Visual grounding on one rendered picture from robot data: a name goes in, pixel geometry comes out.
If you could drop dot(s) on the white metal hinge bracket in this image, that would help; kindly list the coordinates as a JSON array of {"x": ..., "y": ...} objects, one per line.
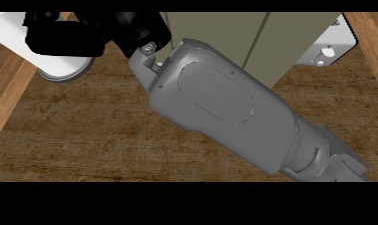
[{"x": 326, "y": 47}]

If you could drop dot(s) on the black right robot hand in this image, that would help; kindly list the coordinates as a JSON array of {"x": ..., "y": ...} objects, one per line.
[{"x": 133, "y": 29}]

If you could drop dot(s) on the white wine bottle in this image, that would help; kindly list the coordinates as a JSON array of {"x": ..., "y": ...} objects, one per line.
[{"x": 61, "y": 65}]

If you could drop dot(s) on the olive cabinet door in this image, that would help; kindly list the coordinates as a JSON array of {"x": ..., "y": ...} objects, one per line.
[{"x": 216, "y": 32}]

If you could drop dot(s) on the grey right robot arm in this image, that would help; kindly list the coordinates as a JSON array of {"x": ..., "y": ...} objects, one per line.
[{"x": 216, "y": 102}]

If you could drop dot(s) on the wooden cabinet side panel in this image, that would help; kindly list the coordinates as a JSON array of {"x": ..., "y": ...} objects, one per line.
[
  {"x": 12, "y": 79},
  {"x": 366, "y": 35}
]

